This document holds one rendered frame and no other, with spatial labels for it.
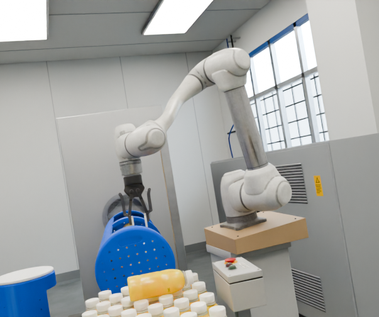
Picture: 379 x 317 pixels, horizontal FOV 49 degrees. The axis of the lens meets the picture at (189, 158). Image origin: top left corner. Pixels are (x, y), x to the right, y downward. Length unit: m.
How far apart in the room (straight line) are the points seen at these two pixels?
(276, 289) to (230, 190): 0.51
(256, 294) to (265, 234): 0.76
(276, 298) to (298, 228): 0.35
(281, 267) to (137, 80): 5.40
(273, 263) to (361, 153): 1.29
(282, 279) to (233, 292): 0.93
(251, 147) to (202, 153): 5.31
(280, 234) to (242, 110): 0.60
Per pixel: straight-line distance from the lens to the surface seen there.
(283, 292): 2.14
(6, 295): 2.11
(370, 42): 4.15
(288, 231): 2.02
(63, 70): 6.97
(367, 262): 3.14
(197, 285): 1.24
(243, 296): 1.22
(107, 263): 1.53
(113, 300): 1.29
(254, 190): 1.91
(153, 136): 1.53
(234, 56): 1.83
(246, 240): 1.92
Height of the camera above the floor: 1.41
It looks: 1 degrees up
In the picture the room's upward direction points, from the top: 9 degrees counter-clockwise
